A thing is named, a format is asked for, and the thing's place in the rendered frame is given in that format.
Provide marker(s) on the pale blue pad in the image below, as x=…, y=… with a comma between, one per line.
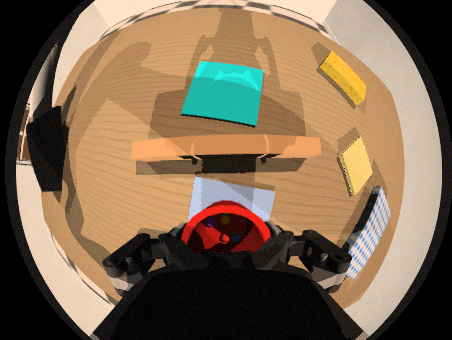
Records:
x=219, y=192

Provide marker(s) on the red marble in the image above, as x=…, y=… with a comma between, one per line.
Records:
x=223, y=237

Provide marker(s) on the yellow sponge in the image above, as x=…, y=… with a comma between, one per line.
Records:
x=344, y=77

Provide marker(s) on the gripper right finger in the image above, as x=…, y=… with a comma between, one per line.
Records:
x=314, y=250

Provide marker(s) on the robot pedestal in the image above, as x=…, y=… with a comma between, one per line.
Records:
x=47, y=152

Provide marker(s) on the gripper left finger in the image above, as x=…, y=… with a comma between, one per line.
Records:
x=141, y=252

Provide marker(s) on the orange wooden rail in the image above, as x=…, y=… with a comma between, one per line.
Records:
x=226, y=146

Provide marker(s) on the teal pad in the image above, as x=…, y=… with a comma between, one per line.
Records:
x=222, y=99

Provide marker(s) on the olive marble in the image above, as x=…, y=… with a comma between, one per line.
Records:
x=225, y=219

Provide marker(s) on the red cup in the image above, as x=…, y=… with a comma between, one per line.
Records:
x=254, y=229

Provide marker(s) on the purple marble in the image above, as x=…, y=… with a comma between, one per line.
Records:
x=210, y=222

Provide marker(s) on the pale yellow notepad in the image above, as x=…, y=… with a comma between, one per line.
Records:
x=358, y=166

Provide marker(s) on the blue marble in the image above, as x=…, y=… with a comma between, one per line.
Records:
x=235, y=237

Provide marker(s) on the blue checked cloth stack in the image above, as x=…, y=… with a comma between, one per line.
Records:
x=370, y=229

